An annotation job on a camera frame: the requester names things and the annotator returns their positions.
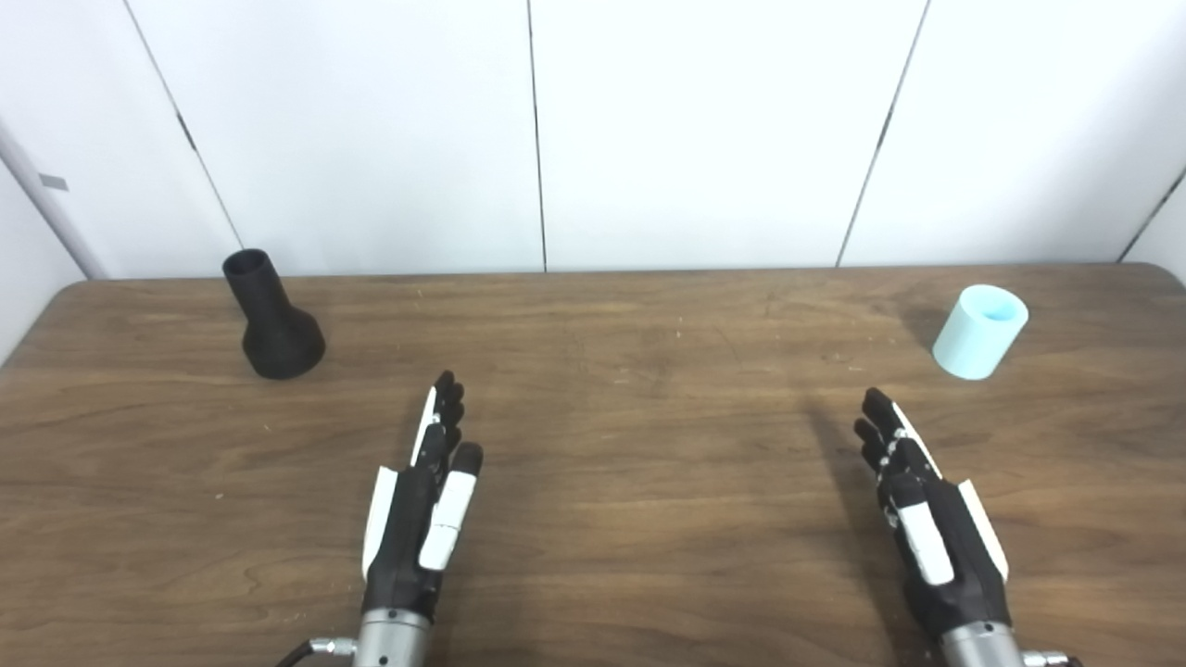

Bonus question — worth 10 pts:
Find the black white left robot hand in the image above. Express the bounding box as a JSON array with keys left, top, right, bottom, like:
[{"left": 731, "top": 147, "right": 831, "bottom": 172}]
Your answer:
[{"left": 360, "top": 371, "right": 485, "bottom": 623}]

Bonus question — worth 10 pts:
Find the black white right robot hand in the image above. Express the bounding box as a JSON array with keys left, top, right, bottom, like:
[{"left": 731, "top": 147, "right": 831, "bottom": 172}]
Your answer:
[{"left": 853, "top": 387, "right": 1013, "bottom": 641}]

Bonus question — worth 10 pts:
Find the light-blue hose piece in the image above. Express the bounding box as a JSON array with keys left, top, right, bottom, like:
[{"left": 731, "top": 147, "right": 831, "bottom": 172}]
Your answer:
[{"left": 931, "top": 284, "right": 1029, "bottom": 381}]

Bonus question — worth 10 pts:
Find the black flared nozzle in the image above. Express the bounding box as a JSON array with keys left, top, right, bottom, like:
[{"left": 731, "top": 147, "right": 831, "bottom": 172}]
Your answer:
[{"left": 222, "top": 248, "right": 327, "bottom": 380}]

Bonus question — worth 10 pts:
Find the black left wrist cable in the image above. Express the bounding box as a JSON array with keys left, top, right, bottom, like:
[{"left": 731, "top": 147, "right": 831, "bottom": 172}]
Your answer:
[{"left": 276, "top": 636, "right": 359, "bottom": 667}]

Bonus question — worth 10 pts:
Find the white wall corner post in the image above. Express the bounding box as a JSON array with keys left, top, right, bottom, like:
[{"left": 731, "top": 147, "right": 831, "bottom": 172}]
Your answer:
[{"left": 0, "top": 119, "right": 110, "bottom": 281}]

